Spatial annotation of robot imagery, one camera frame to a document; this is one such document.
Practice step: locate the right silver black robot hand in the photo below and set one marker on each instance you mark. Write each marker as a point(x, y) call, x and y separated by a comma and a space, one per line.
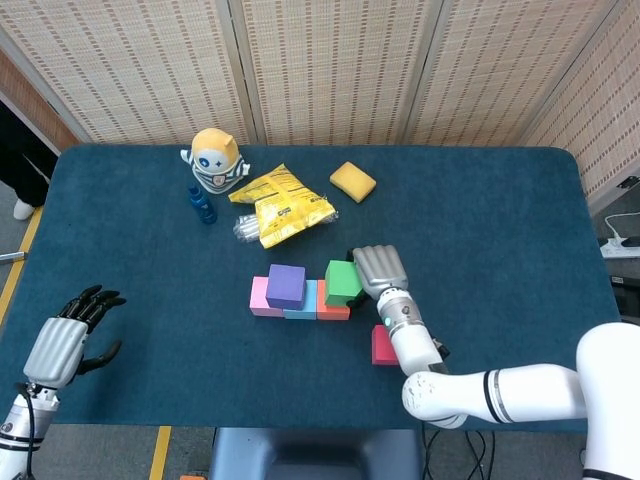
point(382, 270)

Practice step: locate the bundle of clear straws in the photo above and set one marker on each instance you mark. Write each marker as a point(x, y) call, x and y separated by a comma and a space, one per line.
point(245, 230)

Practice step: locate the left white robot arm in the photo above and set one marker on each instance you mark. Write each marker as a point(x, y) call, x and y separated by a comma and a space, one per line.
point(15, 435)

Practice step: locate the purple foam cube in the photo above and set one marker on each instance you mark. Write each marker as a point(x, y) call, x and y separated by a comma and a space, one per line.
point(285, 287)

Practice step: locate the red foam cube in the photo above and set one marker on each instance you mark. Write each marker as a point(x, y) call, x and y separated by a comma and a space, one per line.
point(382, 345)

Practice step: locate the teal felt table cloth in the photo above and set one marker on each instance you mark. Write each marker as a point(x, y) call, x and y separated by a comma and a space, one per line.
point(450, 225)

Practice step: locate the metal rod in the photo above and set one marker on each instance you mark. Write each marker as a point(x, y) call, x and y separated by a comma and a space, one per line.
point(12, 256)

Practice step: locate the orange foam cube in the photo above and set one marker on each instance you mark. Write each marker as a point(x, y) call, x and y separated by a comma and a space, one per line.
point(332, 313)

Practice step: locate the blue spray bottle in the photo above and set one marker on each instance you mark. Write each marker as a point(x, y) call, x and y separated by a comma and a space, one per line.
point(202, 206)

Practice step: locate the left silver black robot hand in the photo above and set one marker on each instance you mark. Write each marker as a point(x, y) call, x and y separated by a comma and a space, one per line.
point(55, 350)

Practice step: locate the small orange object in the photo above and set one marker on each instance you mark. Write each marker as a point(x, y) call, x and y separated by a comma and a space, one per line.
point(192, 477)

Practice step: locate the grey robot torso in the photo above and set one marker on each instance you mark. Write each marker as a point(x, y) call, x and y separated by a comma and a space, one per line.
point(315, 455)

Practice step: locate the pink foam cube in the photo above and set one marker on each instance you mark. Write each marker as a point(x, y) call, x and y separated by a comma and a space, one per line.
point(257, 300)

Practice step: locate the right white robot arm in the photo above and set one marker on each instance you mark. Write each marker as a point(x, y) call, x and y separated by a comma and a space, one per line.
point(415, 345)

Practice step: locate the light blue foam cube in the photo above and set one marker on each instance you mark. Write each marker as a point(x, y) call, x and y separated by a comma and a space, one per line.
point(310, 300)

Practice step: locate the black screen bracket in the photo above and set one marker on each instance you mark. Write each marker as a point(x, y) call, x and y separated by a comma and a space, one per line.
point(629, 182)

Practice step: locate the black box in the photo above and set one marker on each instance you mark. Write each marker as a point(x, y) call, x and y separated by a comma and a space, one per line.
point(627, 295)

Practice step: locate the woven bamboo folding screen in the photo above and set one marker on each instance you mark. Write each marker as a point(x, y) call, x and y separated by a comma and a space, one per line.
point(330, 70)

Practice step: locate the white power strip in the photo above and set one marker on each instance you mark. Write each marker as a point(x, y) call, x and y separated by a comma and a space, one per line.
point(617, 247)

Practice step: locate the yellow snack bag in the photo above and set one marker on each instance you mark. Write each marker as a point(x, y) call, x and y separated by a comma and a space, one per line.
point(282, 207)

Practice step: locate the person in black clothes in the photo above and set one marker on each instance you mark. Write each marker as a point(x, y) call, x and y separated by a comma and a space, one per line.
point(20, 165)

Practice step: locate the yellow plush robot toy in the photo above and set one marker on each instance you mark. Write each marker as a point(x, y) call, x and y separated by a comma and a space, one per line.
point(215, 160)

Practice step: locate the yellow sponge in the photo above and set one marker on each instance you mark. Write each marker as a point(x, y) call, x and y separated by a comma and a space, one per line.
point(352, 181)

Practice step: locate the green foam cube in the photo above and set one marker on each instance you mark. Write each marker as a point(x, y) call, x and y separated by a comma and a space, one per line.
point(340, 282)

